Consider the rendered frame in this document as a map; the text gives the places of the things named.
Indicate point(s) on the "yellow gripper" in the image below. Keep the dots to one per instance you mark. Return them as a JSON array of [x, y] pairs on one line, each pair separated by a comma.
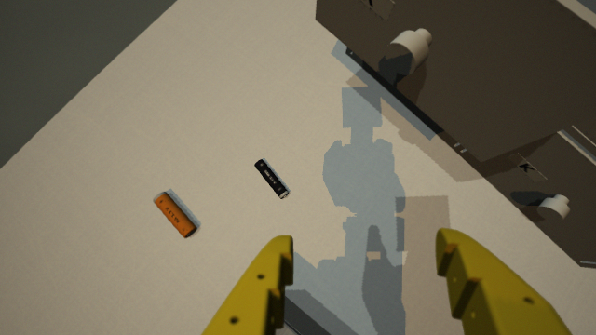
[[484, 293]]

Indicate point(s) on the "orange aa battery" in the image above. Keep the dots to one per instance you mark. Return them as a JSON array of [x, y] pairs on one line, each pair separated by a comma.
[[174, 214]]

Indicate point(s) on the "dark brown chest of drawers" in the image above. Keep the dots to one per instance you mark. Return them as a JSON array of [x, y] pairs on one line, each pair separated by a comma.
[[572, 131]]

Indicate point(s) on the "black aaa battery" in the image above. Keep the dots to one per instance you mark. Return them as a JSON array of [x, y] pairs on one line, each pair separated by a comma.
[[271, 179]]

